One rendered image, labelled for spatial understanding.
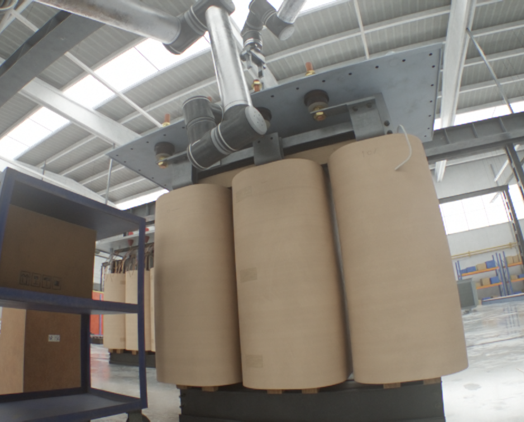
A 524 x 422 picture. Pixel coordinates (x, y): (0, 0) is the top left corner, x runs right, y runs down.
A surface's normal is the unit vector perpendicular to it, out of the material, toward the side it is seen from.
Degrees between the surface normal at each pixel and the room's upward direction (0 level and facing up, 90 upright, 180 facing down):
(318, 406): 90
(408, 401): 90
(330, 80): 180
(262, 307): 90
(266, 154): 90
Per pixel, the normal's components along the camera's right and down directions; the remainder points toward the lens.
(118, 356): -0.40, -0.29
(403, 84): 0.07, 0.94
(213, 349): 0.22, -0.34
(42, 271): 0.87, -0.22
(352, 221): -0.82, -0.14
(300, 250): -0.07, -0.33
